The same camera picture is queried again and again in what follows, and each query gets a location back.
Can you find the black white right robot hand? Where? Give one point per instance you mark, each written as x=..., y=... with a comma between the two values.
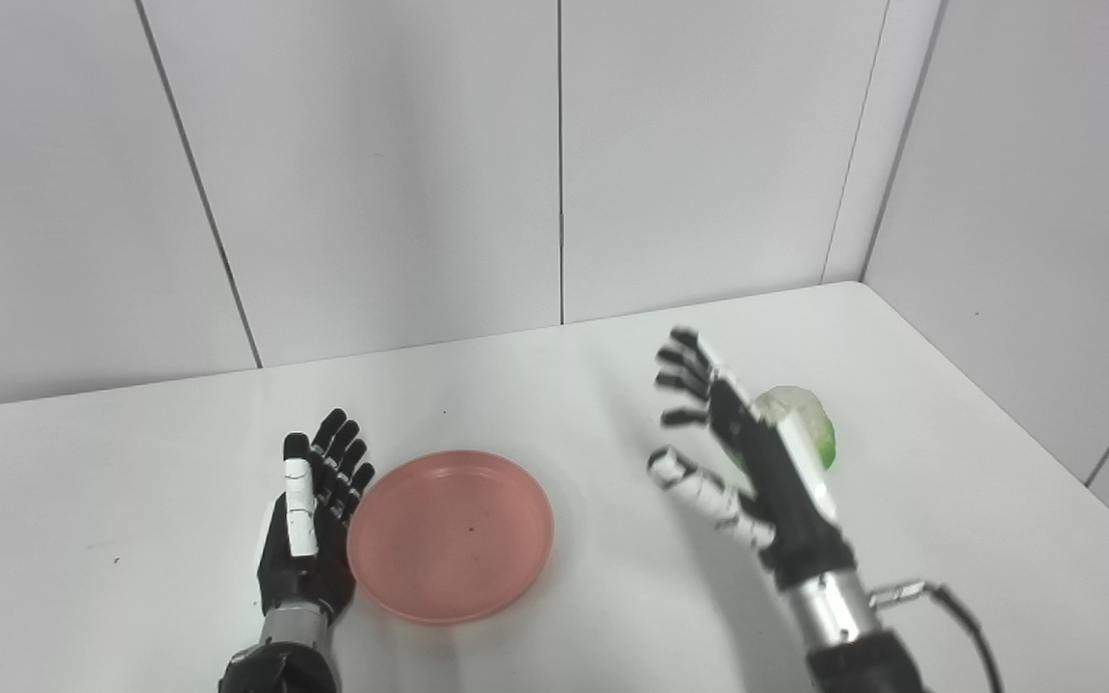
x=790, y=510

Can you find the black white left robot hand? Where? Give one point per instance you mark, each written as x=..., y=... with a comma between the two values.
x=309, y=568

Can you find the green white toy cabbage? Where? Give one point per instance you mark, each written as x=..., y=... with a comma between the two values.
x=810, y=419

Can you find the pink round plate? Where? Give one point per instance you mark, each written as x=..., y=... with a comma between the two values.
x=451, y=537

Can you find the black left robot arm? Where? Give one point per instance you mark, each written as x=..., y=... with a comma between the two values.
x=285, y=659

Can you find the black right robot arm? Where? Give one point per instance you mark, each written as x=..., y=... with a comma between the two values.
x=848, y=640

